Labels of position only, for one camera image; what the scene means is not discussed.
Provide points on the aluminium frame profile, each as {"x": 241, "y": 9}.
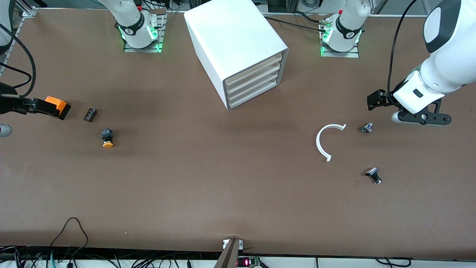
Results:
{"x": 29, "y": 12}

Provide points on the white drawer cabinet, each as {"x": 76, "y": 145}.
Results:
{"x": 230, "y": 33}

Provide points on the small dark contact block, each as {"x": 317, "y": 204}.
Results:
{"x": 90, "y": 115}

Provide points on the small silver switch part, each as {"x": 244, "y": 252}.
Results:
{"x": 367, "y": 128}

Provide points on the small white mounting bracket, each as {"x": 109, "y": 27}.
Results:
{"x": 224, "y": 243}

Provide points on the left arm aluminium base plate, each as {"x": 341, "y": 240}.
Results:
{"x": 346, "y": 54}

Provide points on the black-headed silver switch part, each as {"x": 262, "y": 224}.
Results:
{"x": 372, "y": 172}

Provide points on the yellow push button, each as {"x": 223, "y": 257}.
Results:
{"x": 107, "y": 136}

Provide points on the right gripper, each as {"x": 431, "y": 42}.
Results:
{"x": 8, "y": 101}

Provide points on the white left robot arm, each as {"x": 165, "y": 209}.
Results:
{"x": 450, "y": 56}

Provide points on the right arm aluminium base plate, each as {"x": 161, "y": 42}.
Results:
{"x": 145, "y": 49}

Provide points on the brown post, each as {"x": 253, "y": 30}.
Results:
{"x": 227, "y": 257}

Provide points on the orange button enclosure box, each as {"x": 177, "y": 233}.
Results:
{"x": 57, "y": 101}

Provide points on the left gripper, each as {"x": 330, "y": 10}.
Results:
{"x": 378, "y": 98}

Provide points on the device with red display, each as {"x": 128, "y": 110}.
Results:
{"x": 247, "y": 262}

